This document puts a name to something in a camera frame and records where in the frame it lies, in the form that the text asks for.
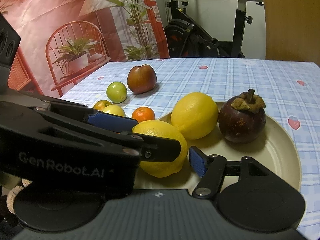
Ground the printed room backdrop cloth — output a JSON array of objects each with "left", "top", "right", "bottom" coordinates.
[{"left": 0, "top": 0, "right": 170, "bottom": 100}]

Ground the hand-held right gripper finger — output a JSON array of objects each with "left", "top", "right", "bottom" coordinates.
[{"left": 189, "top": 146, "right": 278, "bottom": 198}]

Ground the yellow-green round fruit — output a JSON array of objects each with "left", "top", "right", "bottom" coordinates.
[{"left": 102, "top": 104, "right": 126, "bottom": 117}]

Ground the red-brown round fruit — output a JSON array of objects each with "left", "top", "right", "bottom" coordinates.
[{"left": 127, "top": 64, "right": 157, "bottom": 95}]

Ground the black exercise bike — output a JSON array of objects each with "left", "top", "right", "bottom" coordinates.
[{"left": 150, "top": 0, "right": 264, "bottom": 59}]

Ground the green round fruit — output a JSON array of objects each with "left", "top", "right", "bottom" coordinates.
[{"left": 106, "top": 81, "right": 127, "bottom": 103}]

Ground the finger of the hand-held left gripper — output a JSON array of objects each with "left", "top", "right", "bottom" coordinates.
[
  {"left": 34, "top": 101, "right": 139, "bottom": 133},
  {"left": 119, "top": 131, "right": 182, "bottom": 163}
]

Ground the dark purple mangosteen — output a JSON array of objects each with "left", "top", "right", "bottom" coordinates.
[{"left": 218, "top": 89, "right": 267, "bottom": 144}]

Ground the yellow lemon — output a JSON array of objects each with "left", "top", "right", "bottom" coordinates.
[
  {"left": 132, "top": 120, "right": 188, "bottom": 178},
  {"left": 171, "top": 92, "right": 219, "bottom": 140}
]

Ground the beige round plate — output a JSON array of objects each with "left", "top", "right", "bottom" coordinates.
[{"left": 132, "top": 102, "right": 302, "bottom": 197}]

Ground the greenish orange tangerine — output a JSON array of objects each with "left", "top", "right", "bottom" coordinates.
[{"left": 93, "top": 100, "right": 112, "bottom": 111}]

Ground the wooden door panel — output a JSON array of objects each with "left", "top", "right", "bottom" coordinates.
[{"left": 260, "top": 0, "right": 320, "bottom": 67}]

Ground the person's left hand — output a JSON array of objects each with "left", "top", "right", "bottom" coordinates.
[{"left": 6, "top": 178, "right": 33, "bottom": 212}]

